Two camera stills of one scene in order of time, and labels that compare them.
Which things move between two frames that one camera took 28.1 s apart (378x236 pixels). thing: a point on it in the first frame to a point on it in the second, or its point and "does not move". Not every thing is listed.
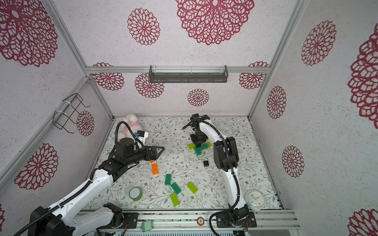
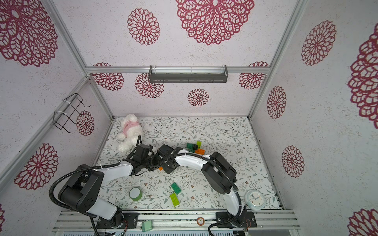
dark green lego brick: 198,150 to 190,146
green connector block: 146,225 does not move
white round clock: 255,199 does not move
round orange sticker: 200,221 does not move
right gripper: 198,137 to 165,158
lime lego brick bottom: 174,200 does not move
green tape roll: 135,193 does not move
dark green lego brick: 176,188 does not move
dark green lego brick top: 204,146 to 191,149
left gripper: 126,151 to 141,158
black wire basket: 72,104 does not move
